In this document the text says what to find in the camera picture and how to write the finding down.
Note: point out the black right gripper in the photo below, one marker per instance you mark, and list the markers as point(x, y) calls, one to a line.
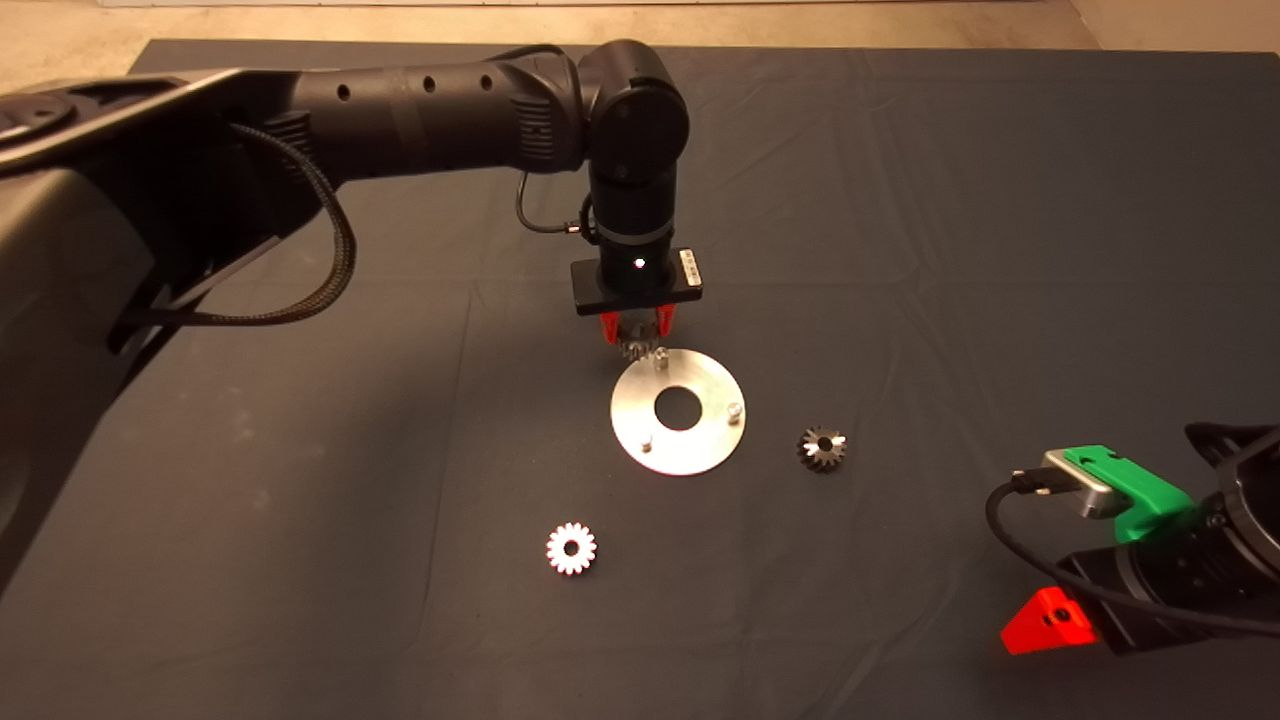
point(1160, 590)

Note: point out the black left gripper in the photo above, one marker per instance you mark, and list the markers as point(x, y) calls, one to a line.
point(640, 280)

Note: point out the small steel spur gear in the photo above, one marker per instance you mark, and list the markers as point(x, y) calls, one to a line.
point(638, 350)
point(572, 562)

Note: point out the dark steel spur gear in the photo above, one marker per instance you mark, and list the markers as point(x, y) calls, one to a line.
point(812, 458)

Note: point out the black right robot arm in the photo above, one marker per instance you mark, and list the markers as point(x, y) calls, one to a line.
point(1262, 510)

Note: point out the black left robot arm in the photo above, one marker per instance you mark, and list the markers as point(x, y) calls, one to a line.
point(420, 110)

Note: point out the round metal carrier plate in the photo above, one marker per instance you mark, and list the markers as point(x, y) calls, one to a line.
point(640, 420)

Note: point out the dark grey table cloth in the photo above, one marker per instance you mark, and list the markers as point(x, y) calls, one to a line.
point(900, 200)

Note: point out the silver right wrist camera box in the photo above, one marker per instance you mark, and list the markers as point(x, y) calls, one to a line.
point(1080, 485)

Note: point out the green right camera mount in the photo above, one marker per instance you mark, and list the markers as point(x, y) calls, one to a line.
point(1150, 500)

